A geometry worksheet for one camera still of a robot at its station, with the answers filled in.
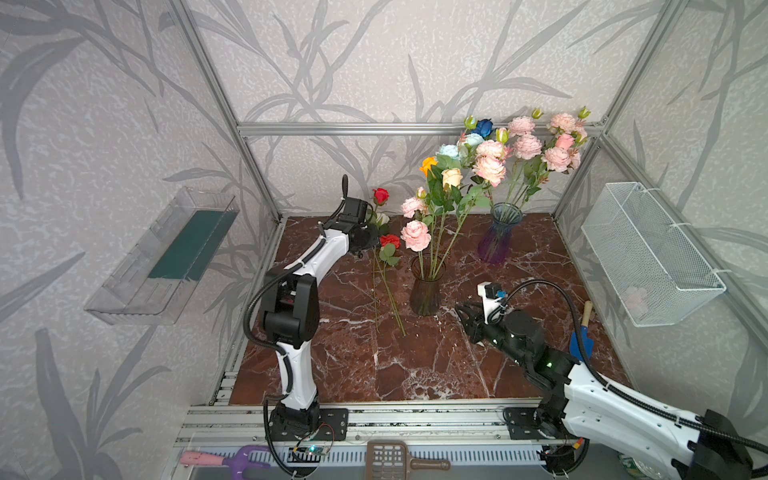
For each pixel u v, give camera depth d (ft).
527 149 2.65
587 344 2.84
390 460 2.28
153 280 2.10
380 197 3.24
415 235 2.33
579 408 1.98
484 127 2.64
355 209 2.51
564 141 2.68
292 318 1.70
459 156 2.37
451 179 2.31
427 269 2.77
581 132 2.90
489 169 2.11
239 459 2.27
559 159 2.59
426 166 2.54
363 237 2.63
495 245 3.34
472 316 2.25
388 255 3.45
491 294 2.13
